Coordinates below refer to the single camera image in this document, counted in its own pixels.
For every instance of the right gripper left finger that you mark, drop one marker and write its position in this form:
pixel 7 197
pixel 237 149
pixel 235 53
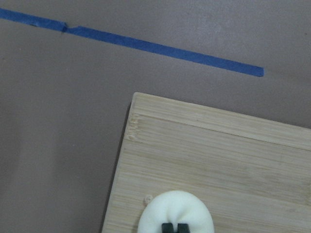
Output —
pixel 167 228

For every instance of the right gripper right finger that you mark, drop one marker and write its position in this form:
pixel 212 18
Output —
pixel 182 228

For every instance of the white steamed bun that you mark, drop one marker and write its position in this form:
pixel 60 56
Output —
pixel 176 207

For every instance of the wooden cutting board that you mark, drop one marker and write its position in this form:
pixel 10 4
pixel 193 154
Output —
pixel 253 174

